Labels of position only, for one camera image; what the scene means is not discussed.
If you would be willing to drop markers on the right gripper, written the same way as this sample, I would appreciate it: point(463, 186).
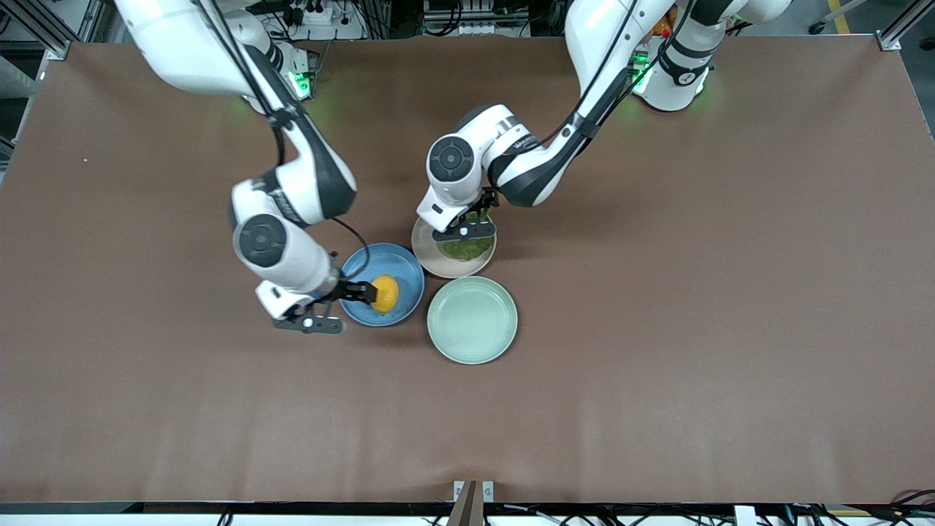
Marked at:
point(353, 291)

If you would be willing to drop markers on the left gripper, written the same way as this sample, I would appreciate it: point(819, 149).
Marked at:
point(485, 201)

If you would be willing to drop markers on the yellow lemon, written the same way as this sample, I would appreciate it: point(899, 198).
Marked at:
point(387, 294)

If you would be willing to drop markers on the green lettuce leaf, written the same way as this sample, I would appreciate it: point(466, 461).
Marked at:
point(464, 250)

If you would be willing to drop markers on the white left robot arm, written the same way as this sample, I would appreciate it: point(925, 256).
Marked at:
point(533, 164)

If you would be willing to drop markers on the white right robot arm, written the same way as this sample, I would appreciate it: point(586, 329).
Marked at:
point(292, 183)

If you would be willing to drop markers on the blue plate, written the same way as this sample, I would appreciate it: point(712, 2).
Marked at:
point(398, 267)

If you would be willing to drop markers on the beige plate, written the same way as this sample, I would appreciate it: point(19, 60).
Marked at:
point(445, 267)

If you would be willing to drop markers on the mint green plate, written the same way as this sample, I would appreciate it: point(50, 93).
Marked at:
point(472, 320)

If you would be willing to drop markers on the white power strip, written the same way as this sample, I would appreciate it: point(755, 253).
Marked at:
point(321, 18)

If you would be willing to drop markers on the metal bracket with brown post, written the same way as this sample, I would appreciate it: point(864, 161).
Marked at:
point(471, 504)

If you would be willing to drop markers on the aluminium frame profile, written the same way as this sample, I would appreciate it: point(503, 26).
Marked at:
point(44, 22)

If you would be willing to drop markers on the metal corner bracket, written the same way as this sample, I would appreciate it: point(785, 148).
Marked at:
point(888, 40)

